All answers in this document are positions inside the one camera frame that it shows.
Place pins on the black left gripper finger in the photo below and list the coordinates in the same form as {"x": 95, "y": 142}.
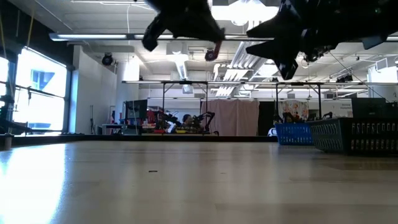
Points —
{"x": 202, "y": 32}
{"x": 210, "y": 18}

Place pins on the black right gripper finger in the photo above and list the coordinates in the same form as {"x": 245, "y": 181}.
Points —
{"x": 280, "y": 26}
{"x": 280, "y": 48}

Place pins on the blue plastic basket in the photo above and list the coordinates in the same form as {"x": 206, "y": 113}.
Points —
{"x": 295, "y": 134}

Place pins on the background black robot arm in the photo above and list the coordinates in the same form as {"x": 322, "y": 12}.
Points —
{"x": 164, "y": 119}
{"x": 205, "y": 119}

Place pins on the black ceiling spotlight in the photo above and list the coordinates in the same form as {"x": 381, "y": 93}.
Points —
{"x": 209, "y": 56}
{"x": 108, "y": 59}

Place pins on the black ceiling track light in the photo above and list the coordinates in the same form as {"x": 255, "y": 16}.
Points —
{"x": 312, "y": 57}
{"x": 345, "y": 78}

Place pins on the floral patterned cloth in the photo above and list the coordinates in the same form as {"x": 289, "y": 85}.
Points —
{"x": 293, "y": 109}

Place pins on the beige curtain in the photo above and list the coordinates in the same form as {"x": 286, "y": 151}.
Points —
{"x": 236, "y": 118}

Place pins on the long ceiling light bar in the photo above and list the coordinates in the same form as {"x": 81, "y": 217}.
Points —
{"x": 93, "y": 36}

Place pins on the white round object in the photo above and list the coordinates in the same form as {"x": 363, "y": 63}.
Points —
{"x": 272, "y": 132}

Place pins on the person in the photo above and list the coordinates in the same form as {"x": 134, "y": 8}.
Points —
{"x": 186, "y": 123}

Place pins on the black equipment case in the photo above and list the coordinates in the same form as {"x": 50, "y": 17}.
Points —
{"x": 368, "y": 109}

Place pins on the black computer monitor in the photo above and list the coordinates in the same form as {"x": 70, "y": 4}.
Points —
{"x": 136, "y": 109}

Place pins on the black plastic basket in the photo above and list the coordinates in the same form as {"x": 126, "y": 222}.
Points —
{"x": 329, "y": 137}

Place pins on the background desk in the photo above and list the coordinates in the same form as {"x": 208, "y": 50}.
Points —
{"x": 112, "y": 125}

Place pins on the black slanted bar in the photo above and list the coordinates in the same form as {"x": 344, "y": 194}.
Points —
{"x": 40, "y": 91}

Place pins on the window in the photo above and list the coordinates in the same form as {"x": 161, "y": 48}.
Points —
{"x": 40, "y": 105}

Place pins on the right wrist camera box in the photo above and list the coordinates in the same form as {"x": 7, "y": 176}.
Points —
{"x": 286, "y": 70}

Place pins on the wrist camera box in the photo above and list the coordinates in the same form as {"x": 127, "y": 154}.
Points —
{"x": 152, "y": 34}
{"x": 286, "y": 70}

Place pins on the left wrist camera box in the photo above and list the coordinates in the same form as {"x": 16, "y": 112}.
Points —
{"x": 152, "y": 34}

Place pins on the black metal frame stand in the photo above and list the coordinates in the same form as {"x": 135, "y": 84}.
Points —
{"x": 319, "y": 102}
{"x": 163, "y": 102}

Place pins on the black aluminium table frame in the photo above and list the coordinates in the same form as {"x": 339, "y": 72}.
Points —
{"x": 155, "y": 137}

